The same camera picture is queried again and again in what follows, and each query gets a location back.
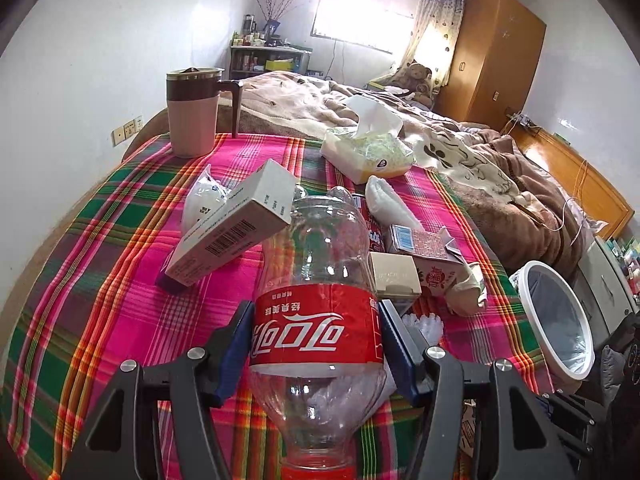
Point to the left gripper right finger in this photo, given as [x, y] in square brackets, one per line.
[403, 348]

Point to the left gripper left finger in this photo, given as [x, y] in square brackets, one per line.
[234, 346]

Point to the cola plastic bottle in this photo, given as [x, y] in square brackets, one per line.
[316, 362]

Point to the white barcode carton box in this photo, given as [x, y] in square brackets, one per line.
[257, 208]

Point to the white plastic bottle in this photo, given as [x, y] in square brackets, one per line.
[205, 195]

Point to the white round trash bin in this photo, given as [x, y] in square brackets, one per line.
[559, 324]

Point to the white foam fruit net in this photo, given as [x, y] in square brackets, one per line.
[429, 326]

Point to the small beige cardboard box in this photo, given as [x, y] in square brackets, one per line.
[396, 279]

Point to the pink patterned small carton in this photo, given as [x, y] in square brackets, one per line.
[436, 269]

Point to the red milk drink can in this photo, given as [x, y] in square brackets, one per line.
[376, 237]

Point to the grey drawer nightstand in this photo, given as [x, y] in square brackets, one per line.
[602, 290]

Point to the brown beige floral blanket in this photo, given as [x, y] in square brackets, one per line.
[522, 213]

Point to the yellow tissue pack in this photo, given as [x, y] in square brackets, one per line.
[373, 147]

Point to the wooden bed headboard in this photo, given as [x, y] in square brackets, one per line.
[591, 189]

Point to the pink brown lidded mug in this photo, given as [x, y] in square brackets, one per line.
[192, 106]

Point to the brown teddy bear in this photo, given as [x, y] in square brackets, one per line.
[415, 81]

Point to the cluttered grey shelf desk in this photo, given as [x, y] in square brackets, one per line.
[253, 52]

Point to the orange wooden wardrobe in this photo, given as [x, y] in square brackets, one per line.
[494, 63]

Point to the dried branch vase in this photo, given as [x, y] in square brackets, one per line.
[272, 11]

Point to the floral window curtain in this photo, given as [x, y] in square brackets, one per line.
[436, 27]

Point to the wall power socket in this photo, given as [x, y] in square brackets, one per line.
[126, 131]

